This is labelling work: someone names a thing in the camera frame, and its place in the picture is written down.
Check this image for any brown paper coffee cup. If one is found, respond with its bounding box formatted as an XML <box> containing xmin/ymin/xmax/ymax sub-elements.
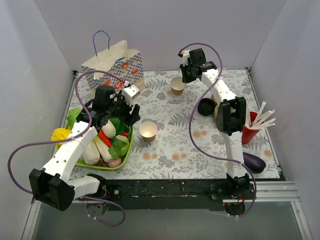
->
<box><xmin>139</xmin><ymin>121</ymin><xmax>158</xmax><ymax>143</ymax></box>

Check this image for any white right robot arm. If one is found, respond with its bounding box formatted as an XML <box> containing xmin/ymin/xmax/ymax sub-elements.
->
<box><xmin>178</xmin><ymin>48</ymin><xmax>250</xmax><ymax>199</ymax></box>

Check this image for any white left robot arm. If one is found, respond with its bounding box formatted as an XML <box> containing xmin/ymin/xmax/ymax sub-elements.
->
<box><xmin>29</xmin><ymin>85</ymin><xmax>140</xmax><ymax>211</ymax></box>

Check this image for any green vegetable basket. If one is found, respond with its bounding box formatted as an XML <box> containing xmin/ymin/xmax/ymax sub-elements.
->
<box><xmin>76</xmin><ymin>118</ymin><xmax>135</xmax><ymax>170</ymax></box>

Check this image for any green leafy vegetable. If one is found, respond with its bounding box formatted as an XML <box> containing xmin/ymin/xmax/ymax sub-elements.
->
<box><xmin>109</xmin><ymin>118</ymin><xmax>129</xmax><ymax>135</ymax></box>

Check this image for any white radish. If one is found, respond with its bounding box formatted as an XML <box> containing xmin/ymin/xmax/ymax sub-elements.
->
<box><xmin>82</xmin><ymin>140</ymin><xmax>100</xmax><ymax>165</ymax></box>
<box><xmin>101</xmin><ymin>120</ymin><xmax>117</xmax><ymax>139</ymax></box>

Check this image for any red chili pepper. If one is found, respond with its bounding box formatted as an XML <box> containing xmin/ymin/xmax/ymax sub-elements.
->
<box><xmin>98</xmin><ymin>130</ymin><xmax>112</xmax><ymax>147</ymax></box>

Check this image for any green cabbage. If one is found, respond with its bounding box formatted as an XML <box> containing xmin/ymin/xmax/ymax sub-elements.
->
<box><xmin>108</xmin><ymin>135</ymin><xmax>130</xmax><ymax>159</ymax></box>

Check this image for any floral table mat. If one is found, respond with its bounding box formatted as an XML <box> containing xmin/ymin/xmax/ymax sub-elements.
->
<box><xmin>49</xmin><ymin>68</ymin><xmax>281</xmax><ymax>181</ymax></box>

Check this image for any pink onion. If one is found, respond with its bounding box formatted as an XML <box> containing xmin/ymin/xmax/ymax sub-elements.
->
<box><xmin>106</xmin><ymin>157</ymin><xmax>123</xmax><ymax>168</ymax></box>

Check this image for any brown cardboard cup carrier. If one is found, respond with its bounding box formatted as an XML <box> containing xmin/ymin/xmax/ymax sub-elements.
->
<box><xmin>211</xmin><ymin>94</ymin><xmax>220</xmax><ymax>118</ymax></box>

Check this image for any green lettuce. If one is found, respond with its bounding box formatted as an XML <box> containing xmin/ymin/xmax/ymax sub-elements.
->
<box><xmin>65</xmin><ymin>108</ymin><xmax>82</xmax><ymax>129</ymax></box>

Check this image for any yellow corn toy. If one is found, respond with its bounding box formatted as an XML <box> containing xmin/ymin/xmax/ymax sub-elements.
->
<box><xmin>51</xmin><ymin>128</ymin><xmax>71</xmax><ymax>141</ymax></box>

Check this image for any purple eggplant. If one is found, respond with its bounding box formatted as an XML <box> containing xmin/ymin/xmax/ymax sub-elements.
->
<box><xmin>243</xmin><ymin>152</ymin><xmax>266</xmax><ymax>174</ymax></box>

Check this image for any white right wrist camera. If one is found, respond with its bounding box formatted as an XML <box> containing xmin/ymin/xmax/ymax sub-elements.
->
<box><xmin>178</xmin><ymin>49</ymin><xmax>190</xmax><ymax>66</ymax></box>

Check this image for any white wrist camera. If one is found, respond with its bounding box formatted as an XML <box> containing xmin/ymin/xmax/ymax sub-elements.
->
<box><xmin>178</xmin><ymin>49</ymin><xmax>190</xmax><ymax>66</ymax></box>
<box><xmin>121</xmin><ymin>85</ymin><xmax>141</xmax><ymax>106</ymax></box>

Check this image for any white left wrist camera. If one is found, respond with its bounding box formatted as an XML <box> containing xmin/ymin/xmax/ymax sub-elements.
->
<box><xmin>121</xmin><ymin>85</ymin><xmax>141</xmax><ymax>106</ymax></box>

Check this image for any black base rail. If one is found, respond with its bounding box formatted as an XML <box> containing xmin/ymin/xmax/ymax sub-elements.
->
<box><xmin>102</xmin><ymin>179</ymin><xmax>254</xmax><ymax>211</ymax></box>

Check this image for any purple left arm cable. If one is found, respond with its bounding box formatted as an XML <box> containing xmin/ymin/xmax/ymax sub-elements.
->
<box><xmin>7</xmin><ymin>70</ymin><xmax>128</xmax><ymax>227</ymax></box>

